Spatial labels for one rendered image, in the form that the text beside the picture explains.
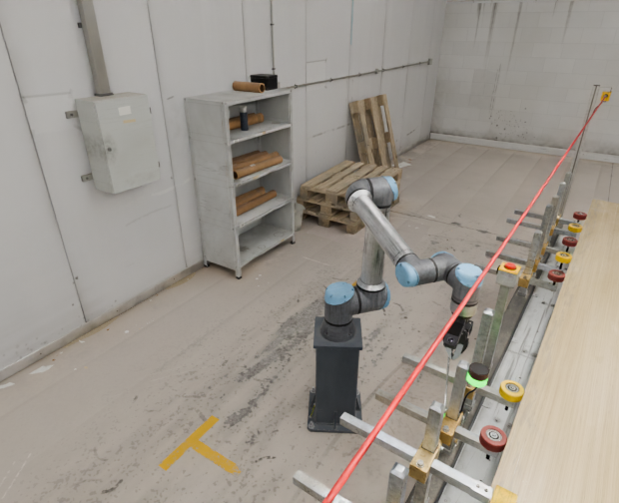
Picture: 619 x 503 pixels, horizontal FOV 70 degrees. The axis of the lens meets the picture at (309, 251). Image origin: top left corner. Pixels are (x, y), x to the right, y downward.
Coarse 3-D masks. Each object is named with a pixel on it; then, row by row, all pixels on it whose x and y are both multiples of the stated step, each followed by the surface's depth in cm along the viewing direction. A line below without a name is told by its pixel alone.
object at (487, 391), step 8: (408, 360) 179; (416, 360) 178; (424, 368) 176; (432, 368) 174; (440, 368) 174; (440, 376) 173; (448, 376) 171; (480, 392) 165; (488, 392) 163; (496, 392) 162; (496, 400) 162; (504, 400) 160
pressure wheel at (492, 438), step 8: (480, 432) 141; (488, 432) 141; (496, 432) 141; (480, 440) 140; (488, 440) 138; (496, 440) 138; (504, 440) 138; (488, 448) 138; (496, 448) 137; (488, 456) 144
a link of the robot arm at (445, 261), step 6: (438, 252) 162; (444, 252) 161; (432, 258) 157; (438, 258) 157; (444, 258) 157; (450, 258) 157; (456, 258) 158; (438, 264) 155; (444, 264) 156; (450, 264) 155; (456, 264) 154; (438, 270) 155; (444, 270) 155; (450, 270) 153; (438, 276) 155; (444, 276) 155
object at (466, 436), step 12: (384, 396) 160; (396, 408) 158; (408, 408) 155; (420, 408) 155; (420, 420) 154; (456, 432) 146; (468, 432) 146; (468, 444) 145; (480, 444) 142; (492, 456) 141
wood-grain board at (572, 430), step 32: (608, 224) 289; (576, 256) 248; (608, 256) 248; (576, 288) 218; (608, 288) 218; (576, 320) 195; (608, 320) 195; (544, 352) 176; (576, 352) 176; (608, 352) 176; (544, 384) 160; (576, 384) 160; (608, 384) 160; (544, 416) 147; (576, 416) 147; (608, 416) 147; (512, 448) 136; (544, 448) 136; (576, 448) 136; (608, 448) 136; (512, 480) 126; (544, 480) 126; (576, 480) 126; (608, 480) 126
